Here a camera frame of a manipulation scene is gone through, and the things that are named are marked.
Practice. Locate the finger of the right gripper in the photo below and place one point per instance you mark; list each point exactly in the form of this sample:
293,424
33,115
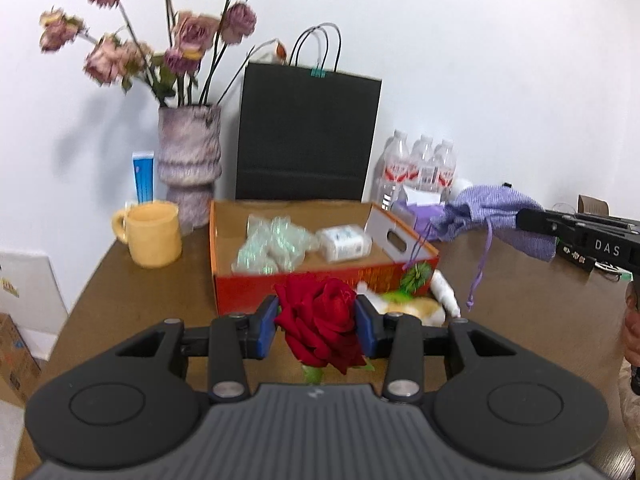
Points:
574,226

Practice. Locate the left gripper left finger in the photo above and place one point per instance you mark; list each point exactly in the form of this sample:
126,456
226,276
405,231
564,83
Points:
226,343

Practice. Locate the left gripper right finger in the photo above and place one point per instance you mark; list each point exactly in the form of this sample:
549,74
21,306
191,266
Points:
403,342

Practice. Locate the white yellow alpaca plush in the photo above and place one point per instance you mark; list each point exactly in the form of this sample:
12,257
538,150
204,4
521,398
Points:
430,312

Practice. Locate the purple drawstring pouch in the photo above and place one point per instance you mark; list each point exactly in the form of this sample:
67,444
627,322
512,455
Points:
492,209

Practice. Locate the small white bottle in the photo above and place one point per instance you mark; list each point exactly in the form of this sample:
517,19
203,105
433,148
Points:
444,294

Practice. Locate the red fabric rose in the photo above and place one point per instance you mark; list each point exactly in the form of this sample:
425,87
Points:
317,315

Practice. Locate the iridescent cellophane bag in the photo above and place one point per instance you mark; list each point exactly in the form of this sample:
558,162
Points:
273,246

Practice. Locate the person right hand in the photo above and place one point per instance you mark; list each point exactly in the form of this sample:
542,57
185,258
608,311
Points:
631,327

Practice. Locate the brown leather stand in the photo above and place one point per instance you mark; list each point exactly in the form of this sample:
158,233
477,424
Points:
591,205

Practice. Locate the white round robot speaker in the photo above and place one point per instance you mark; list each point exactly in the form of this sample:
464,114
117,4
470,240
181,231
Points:
458,186

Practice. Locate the orange cardboard box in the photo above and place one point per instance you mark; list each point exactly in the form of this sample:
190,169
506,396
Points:
396,249

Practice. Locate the right water bottle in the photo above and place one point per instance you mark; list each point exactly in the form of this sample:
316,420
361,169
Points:
446,164

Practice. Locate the water bottle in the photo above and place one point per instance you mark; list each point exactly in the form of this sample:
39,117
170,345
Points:
446,164
422,165
393,170

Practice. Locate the purple tissue pack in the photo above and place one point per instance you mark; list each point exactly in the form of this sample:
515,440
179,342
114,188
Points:
416,208

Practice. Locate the middle water bottle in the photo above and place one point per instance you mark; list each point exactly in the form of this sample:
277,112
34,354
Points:
422,165

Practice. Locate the yellow ceramic mug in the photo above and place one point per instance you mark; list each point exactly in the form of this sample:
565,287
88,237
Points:
151,231

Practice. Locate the left water bottle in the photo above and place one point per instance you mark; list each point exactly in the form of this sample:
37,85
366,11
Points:
393,170

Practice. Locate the purple textured vase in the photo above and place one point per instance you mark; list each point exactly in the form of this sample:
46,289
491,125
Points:
189,159

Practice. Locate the blue white tube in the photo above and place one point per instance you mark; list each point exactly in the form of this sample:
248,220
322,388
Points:
143,164

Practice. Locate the white board on floor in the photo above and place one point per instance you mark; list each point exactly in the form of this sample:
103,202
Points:
30,296

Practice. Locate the brown cardboard box on floor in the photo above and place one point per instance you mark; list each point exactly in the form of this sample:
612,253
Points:
19,371

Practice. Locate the black paper bag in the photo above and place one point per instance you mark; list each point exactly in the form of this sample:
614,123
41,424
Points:
305,133

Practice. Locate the dried pink flowers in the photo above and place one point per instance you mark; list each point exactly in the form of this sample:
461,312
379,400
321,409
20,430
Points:
168,46

